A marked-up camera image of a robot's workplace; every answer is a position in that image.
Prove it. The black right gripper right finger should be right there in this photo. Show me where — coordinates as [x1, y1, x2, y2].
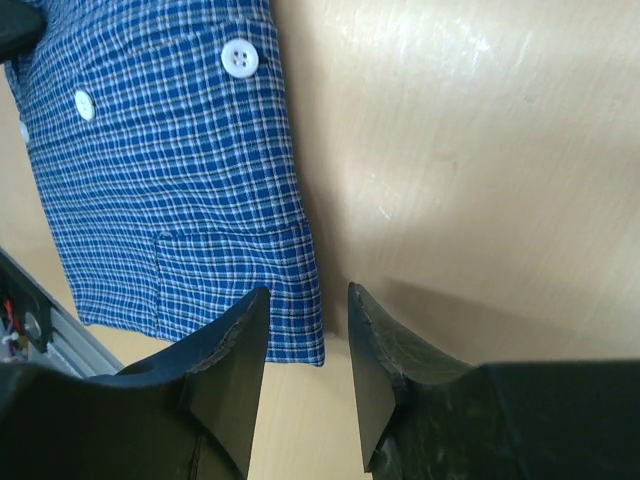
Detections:
[348, 283, 639, 479]

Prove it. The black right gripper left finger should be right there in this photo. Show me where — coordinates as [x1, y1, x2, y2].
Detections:
[1, 287, 270, 479]

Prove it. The blue plaid long sleeve shirt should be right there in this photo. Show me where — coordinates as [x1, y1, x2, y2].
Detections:
[5, 1, 325, 366]

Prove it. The aluminium front rail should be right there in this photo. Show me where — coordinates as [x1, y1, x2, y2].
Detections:
[24, 286, 123, 378]

